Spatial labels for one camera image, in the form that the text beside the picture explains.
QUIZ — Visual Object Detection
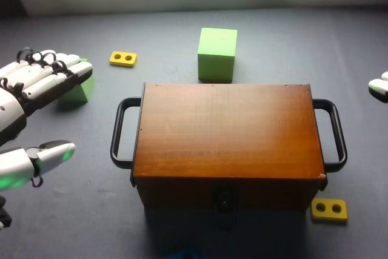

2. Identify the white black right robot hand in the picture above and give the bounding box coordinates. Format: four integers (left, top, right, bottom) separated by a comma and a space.
367, 70, 388, 103

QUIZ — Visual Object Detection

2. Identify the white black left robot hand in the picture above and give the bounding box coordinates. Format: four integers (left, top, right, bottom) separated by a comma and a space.
0, 47, 93, 193

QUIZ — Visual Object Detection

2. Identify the green wedge block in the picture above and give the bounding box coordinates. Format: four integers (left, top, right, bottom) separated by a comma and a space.
59, 57, 96, 104

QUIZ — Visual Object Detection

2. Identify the yellow two-hole block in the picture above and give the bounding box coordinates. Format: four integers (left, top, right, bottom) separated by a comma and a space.
310, 198, 349, 221
109, 51, 138, 69

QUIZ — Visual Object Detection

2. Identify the grey table cloth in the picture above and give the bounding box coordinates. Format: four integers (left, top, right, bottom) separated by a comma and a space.
0, 8, 388, 259

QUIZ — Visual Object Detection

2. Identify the large green cube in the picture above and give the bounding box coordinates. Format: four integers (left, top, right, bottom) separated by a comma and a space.
197, 27, 238, 84

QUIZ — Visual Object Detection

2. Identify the blue object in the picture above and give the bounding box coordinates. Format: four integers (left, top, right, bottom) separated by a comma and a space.
159, 247, 201, 259

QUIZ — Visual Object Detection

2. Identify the brown wooden box with handles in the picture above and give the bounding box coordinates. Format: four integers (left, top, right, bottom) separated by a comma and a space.
110, 82, 349, 192

